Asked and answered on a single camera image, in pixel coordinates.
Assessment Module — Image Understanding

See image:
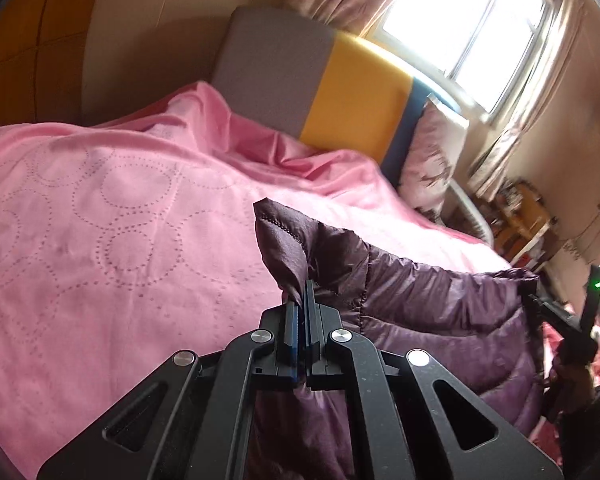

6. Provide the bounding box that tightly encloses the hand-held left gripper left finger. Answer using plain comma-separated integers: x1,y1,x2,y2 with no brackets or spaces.
37,302,301,480

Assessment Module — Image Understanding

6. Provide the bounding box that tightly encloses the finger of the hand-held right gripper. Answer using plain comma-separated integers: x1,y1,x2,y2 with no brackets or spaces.
522,292,595,357

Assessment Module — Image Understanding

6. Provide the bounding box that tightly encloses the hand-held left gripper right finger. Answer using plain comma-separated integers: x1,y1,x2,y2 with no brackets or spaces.
305,280,563,480

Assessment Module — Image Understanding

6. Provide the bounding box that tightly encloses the purple quilted puffer jacket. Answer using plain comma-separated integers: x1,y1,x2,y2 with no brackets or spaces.
245,199,548,480

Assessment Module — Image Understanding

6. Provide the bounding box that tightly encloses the cluttered wooden side table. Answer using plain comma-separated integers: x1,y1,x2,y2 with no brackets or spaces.
490,179,556,271

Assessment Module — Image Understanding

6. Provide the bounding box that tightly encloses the pink deer print pillow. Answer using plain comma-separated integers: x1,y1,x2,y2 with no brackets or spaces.
399,94,470,218

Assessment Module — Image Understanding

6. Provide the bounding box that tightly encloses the pink dotted-circle blanket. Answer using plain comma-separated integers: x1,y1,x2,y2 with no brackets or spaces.
0,81,511,467

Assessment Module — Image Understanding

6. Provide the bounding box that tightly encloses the grey yellow blue headboard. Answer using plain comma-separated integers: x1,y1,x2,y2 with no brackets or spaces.
211,6,456,186

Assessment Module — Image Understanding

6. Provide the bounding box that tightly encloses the window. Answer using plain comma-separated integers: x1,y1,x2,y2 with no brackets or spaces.
365,0,551,111

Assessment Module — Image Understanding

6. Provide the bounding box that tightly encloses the wooden wardrobe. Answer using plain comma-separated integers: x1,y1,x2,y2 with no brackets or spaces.
0,0,106,133

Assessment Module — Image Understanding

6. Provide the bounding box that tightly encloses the white bed rail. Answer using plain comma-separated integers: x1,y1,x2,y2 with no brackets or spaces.
445,180,496,247

